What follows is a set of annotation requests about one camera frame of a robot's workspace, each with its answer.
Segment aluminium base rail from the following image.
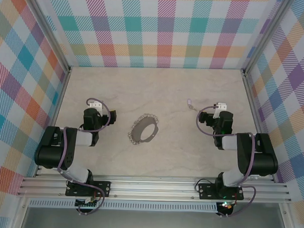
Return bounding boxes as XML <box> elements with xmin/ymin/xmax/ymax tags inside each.
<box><xmin>16</xmin><ymin>171</ymin><xmax>293</xmax><ymax>207</ymax></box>

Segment white slotted cable duct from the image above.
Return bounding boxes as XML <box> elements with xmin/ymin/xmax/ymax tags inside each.
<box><xmin>28</xmin><ymin>196</ymin><xmax>218</xmax><ymax>214</ymax></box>

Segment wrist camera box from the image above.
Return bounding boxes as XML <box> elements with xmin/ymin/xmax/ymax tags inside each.
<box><xmin>213</xmin><ymin>101</ymin><xmax>228</xmax><ymax>119</ymax></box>
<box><xmin>89</xmin><ymin>98</ymin><xmax>103</xmax><ymax>110</ymax></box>

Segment grey beaded bracelet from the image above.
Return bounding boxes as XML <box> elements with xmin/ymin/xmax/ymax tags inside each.
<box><xmin>127</xmin><ymin>112</ymin><xmax>159</xmax><ymax>146</ymax></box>

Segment aluminium side floor rail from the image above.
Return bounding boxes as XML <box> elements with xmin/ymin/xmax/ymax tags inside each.
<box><xmin>34</xmin><ymin>64</ymin><xmax>72</xmax><ymax>179</ymax></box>
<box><xmin>239</xmin><ymin>70</ymin><xmax>281</xmax><ymax>183</ymax></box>

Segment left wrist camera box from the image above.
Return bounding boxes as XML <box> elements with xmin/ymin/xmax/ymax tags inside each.
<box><xmin>89</xmin><ymin>98</ymin><xmax>103</xmax><ymax>110</ymax></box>

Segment short aluminium frame post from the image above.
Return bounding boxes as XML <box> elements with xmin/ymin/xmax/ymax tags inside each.
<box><xmin>278</xmin><ymin>202</ymin><xmax>296</xmax><ymax>228</ymax></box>
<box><xmin>11</xmin><ymin>195</ymin><xmax>31</xmax><ymax>228</ymax></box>

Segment grey metal shelf panel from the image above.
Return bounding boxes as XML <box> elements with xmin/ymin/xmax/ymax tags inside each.
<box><xmin>20</xmin><ymin>204</ymin><xmax>289</xmax><ymax>228</ymax></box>

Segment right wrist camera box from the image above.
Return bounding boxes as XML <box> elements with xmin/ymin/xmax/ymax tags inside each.
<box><xmin>213</xmin><ymin>101</ymin><xmax>228</xmax><ymax>119</ymax></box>

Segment small black controller board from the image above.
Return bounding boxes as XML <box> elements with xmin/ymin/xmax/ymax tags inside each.
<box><xmin>217</xmin><ymin>200</ymin><xmax>237</xmax><ymax>217</ymax></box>
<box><xmin>74</xmin><ymin>196</ymin><xmax>100</xmax><ymax>208</ymax></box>

